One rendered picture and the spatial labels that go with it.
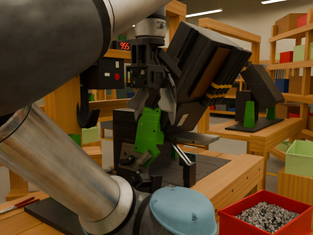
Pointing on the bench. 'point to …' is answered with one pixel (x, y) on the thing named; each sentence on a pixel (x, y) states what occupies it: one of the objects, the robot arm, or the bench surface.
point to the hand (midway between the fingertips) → (155, 120)
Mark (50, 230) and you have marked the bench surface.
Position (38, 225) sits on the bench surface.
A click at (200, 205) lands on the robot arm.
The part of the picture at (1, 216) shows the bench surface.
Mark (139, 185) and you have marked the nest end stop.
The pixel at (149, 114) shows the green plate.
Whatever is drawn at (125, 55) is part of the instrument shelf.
